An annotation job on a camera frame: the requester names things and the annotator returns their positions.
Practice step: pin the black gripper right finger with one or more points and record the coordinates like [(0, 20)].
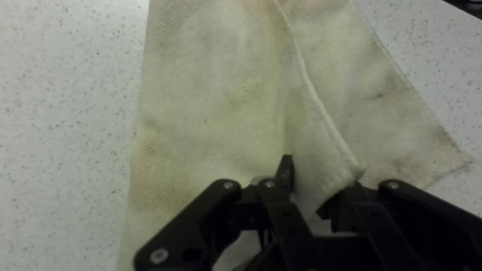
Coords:
[(411, 226)]

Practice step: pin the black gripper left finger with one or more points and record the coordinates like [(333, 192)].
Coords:
[(211, 226)]

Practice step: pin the white stained towel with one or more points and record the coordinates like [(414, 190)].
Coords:
[(215, 91)]

